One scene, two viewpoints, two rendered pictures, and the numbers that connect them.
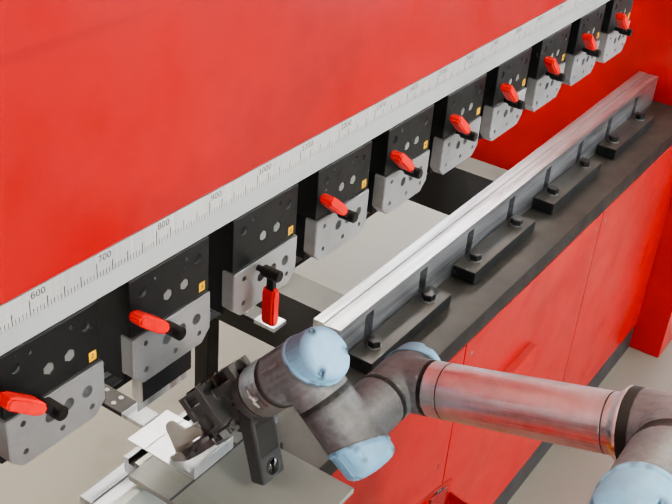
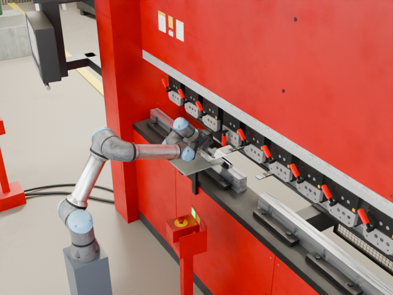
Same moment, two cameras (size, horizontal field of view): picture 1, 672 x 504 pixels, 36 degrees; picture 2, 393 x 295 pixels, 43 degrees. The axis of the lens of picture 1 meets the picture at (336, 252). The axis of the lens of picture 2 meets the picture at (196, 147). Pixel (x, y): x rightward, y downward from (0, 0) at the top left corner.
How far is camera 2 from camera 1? 304 cm
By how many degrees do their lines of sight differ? 93
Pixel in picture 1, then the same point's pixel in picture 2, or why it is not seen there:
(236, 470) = (200, 160)
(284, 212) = (235, 124)
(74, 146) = (196, 58)
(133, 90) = (205, 57)
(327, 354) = (177, 122)
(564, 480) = not seen: outside the picture
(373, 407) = (171, 139)
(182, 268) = (212, 107)
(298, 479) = (192, 168)
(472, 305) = (290, 254)
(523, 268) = (317, 281)
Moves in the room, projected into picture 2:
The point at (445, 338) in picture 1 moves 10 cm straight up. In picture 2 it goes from (269, 239) to (271, 223)
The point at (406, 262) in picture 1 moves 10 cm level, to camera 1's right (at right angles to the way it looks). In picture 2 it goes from (299, 221) to (293, 233)
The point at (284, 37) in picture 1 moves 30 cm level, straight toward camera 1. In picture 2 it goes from (235, 75) to (181, 67)
